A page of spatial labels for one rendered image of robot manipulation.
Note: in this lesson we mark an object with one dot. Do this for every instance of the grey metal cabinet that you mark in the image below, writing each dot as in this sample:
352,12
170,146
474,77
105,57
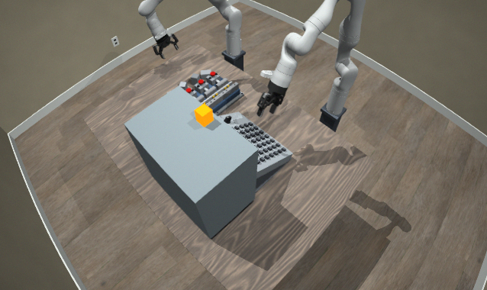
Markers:
203,157

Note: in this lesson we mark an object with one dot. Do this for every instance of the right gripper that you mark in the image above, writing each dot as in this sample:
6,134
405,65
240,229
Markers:
164,44

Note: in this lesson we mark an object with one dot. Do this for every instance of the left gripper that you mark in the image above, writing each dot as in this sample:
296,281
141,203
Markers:
274,95

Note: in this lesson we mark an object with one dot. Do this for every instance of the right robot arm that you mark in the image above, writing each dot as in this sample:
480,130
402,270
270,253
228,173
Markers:
229,12

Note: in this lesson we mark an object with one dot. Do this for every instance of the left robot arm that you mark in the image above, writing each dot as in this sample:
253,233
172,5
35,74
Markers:
349,36

